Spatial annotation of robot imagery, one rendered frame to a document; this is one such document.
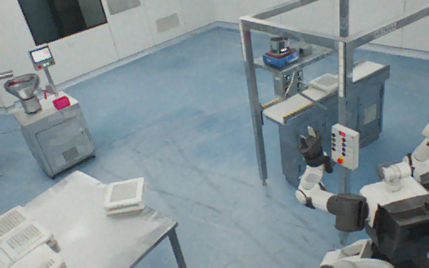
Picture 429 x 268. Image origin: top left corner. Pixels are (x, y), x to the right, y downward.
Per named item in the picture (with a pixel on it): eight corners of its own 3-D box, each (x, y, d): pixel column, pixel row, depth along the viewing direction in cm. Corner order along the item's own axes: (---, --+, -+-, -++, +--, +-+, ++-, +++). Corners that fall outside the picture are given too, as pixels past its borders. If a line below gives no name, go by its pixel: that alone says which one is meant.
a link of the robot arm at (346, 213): (341, 219, 173) (361, 228, 160) (324, 219, 170) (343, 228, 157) (343, 194, 173) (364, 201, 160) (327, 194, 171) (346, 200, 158)
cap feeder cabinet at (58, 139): (51, 182, 430) (23, 126, 393) (36, 164, 471) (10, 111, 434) (100, 157, 461) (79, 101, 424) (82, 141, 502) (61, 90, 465)
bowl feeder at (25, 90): (22, 121, 405) (7, 90, 387) (13, 112, 431) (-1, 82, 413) (64, 102, 429) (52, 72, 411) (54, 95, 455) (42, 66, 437)
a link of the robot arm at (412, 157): (437, 139, 182) (422, 156, 198) (416, 138, 183) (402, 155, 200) (441, 159, 177) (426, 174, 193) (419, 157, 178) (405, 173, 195)
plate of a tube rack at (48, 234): (15, 264, 209) (13, 261, 208) (-2, 245, 225) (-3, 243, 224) (54, 236, 224) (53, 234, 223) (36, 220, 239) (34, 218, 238)
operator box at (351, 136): (352, 171, 236) (353, 136, 223) (332, 159, 249) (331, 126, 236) (359, 167, 238) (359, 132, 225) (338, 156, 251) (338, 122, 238)
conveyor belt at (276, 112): (282, 126, 307) (282, 120, 305) (263, 115, 327) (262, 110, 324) (390, 70, 359) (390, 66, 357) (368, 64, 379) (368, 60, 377)
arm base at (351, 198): (353, 225, 171) (369, 233, 160) (328, 225, 168) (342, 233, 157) (355, 193, 171) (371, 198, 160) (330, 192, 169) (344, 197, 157)
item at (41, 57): (49, 101, 440) (28, 51, 409) (47, 100, 447) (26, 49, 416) (68, 94, 451) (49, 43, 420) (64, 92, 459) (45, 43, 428)
